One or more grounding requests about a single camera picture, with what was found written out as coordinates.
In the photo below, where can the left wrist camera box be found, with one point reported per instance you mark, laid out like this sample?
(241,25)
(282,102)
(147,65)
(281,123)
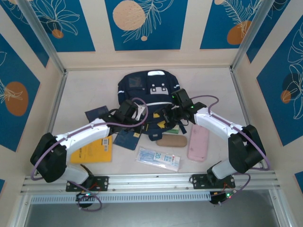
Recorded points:
(140,111)

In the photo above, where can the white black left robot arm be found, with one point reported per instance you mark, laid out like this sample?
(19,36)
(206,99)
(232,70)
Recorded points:
(82,134)

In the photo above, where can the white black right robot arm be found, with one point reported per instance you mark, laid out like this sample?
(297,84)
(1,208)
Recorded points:
(213,120)

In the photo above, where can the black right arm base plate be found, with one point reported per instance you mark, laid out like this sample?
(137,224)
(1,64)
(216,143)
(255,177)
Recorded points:
(198,180)

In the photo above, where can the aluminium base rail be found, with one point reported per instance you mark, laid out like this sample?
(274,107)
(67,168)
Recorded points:
(151,182)

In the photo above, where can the aluminium frame post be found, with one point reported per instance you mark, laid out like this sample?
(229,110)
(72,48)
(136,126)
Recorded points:
(280,210)
(20,210)
(42,40)
(251,35)

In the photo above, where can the clear plastic packet blue contents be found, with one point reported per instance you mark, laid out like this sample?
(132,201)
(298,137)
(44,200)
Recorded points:
(158,158)

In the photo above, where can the brown glasses case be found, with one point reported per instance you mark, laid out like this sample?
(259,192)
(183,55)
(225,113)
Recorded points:
(171,141)

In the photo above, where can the navy book with yellow label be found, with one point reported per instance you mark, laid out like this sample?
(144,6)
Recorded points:
(95,113)
(125,140)

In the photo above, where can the left controller board with LED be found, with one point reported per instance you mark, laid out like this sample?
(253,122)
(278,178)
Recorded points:
(86,195)

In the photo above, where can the navy blue backpack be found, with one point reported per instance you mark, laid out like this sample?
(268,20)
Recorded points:
(142,94)

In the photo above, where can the green notebook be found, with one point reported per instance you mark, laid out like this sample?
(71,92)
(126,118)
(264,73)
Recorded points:
(175,130)

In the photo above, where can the right controller board with LED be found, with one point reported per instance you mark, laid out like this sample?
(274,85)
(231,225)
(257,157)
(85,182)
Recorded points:
(222,196)

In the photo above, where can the controller board with led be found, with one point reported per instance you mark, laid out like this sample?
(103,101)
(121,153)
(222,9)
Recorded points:
(86,195)
(222,196)

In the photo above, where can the yellow book with barcode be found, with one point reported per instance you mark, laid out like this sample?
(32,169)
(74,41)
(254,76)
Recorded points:
(94,153)

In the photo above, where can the aluminium side rail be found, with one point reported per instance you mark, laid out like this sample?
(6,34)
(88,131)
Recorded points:
(239,94)
(58,99)

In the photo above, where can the pink pencil case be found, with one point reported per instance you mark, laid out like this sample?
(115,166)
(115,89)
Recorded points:
(197,146)

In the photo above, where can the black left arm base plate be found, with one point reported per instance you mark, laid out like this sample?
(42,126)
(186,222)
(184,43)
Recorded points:
(101,183)

